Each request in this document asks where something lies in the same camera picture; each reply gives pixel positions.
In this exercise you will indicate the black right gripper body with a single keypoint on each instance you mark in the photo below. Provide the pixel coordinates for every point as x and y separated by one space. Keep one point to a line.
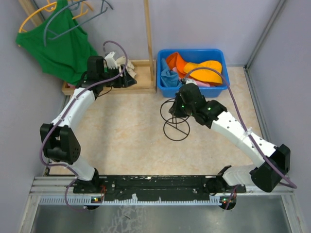
180 109

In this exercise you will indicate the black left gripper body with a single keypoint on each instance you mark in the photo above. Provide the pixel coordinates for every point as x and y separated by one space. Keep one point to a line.
120 81

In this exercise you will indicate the black wire hat stand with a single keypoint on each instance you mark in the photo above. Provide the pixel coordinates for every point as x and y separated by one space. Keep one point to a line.
174 122

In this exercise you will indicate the wooden clothes rack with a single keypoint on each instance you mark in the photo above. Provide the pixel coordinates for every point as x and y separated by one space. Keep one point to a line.
145 69

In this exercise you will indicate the yellow bucket hat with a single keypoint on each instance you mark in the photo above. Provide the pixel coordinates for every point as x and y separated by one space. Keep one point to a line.
205 75

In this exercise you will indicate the blue plastic bin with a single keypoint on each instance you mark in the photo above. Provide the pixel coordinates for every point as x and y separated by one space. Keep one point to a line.
194 56

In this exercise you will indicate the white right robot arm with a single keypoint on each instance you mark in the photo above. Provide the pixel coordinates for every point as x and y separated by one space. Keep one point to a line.
270 162

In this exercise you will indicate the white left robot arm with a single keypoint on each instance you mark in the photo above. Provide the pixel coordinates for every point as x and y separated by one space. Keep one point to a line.
60 146

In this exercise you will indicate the beige folded cloth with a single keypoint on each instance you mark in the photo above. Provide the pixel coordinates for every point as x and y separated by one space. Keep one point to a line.
129 67

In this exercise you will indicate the light blue bucket hat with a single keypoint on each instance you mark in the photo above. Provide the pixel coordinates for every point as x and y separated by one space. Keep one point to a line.
168 77

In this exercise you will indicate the pink bucket hat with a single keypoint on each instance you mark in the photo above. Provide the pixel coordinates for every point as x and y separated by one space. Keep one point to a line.
199 83

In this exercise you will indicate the orange bucket hat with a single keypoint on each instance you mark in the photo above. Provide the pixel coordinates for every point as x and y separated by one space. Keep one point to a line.
176 61

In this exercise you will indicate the green tank top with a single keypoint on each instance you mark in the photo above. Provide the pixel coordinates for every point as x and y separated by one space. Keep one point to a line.
65 57

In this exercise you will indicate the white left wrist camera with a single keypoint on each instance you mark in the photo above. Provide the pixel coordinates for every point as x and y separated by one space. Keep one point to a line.
111 61

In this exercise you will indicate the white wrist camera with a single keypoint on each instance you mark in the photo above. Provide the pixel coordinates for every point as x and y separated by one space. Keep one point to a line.
188 81
111 61

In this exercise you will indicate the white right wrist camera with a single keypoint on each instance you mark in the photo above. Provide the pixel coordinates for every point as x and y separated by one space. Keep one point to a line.
188 81

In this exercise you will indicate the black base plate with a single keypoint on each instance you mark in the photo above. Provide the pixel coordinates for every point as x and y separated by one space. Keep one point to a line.
164 188

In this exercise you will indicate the aluminium frame rail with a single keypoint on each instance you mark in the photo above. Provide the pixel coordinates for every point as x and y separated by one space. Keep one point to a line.
154 203

